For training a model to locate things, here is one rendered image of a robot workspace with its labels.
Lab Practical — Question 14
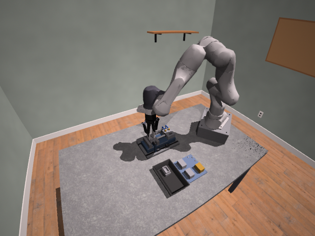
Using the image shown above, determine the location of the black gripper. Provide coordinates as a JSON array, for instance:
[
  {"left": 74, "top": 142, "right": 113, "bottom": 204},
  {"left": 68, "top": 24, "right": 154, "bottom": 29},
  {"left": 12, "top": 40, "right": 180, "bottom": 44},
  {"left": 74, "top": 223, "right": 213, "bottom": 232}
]
[{"left": 142, "top": 114, "right": 159, "bottom": 140}]

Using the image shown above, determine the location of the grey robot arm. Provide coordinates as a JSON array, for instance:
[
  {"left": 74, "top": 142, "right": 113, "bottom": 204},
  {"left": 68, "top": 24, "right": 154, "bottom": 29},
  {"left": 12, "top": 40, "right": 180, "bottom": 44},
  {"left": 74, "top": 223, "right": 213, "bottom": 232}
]
[{"left": 137, "top": 36, "right": 239, "bottom": 130}]

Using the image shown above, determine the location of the orange-yellow block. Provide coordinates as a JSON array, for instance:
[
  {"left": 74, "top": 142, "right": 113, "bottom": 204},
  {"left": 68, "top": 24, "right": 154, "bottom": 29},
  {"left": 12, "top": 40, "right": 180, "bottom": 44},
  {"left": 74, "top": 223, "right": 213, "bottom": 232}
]
[{"left": 194, "top": 162, "right": 205, "bottom": 173}]

